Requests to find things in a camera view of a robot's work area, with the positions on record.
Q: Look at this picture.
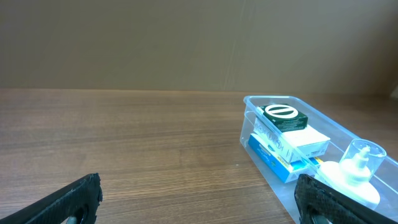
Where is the white spray bottle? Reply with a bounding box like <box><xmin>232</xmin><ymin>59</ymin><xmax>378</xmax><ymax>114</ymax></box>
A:
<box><xmin>315</xmin><ymin>139</ymin><xmax>387</xmax><ymax>210</ymax></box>

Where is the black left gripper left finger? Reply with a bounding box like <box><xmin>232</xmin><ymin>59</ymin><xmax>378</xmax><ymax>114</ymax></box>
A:
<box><xmin>1</xmin><ymin>173</ymin><xmax>103</xmax><ymax>224</ymax></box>

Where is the blue VapoDrops box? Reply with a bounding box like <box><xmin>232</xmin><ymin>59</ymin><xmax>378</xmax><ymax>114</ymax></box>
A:
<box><xmin>248</xmin><ymin>133</ymin><xmax>315</xmax><ymax>183</ymax></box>

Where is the white medicine box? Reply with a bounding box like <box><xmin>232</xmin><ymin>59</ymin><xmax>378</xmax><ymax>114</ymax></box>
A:
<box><xmin>254</xmin><ymin>108</ymin><xmax>330</xmax><ymax>163</ymax></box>

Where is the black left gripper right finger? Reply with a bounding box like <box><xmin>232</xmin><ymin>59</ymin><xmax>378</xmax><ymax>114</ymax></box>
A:
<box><xmin>294</xmin><ymin>174</ymin><xmax>397</xmax><ymax>224</ymax></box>

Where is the clear plastic container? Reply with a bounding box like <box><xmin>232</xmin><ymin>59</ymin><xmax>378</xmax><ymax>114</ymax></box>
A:
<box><xmin>240</xmin><ymin>95</ymin><xmax>397</xmax><ymax>223</ymax></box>

